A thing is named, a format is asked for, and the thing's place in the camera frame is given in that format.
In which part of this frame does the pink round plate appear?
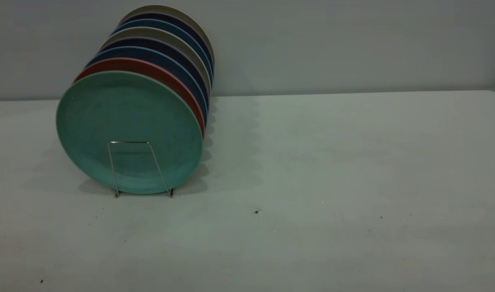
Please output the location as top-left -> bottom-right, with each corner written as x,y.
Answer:
72,57 -> 206,138

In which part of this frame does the metal wire plate rack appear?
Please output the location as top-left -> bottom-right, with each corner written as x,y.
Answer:
108,141 -> 176,198

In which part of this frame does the olive beige plate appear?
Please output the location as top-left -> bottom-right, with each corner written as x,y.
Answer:
118,4 -> 215,65
100,27 -> 212,96

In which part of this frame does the green round plate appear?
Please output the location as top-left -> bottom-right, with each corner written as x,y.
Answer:
56,71 -> 203,195

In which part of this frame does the navy plate with blue rim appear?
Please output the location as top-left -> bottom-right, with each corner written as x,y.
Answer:
85,46 -> 208,126

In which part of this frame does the teal blue plate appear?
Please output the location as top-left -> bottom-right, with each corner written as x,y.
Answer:
111,19 -> 214,82

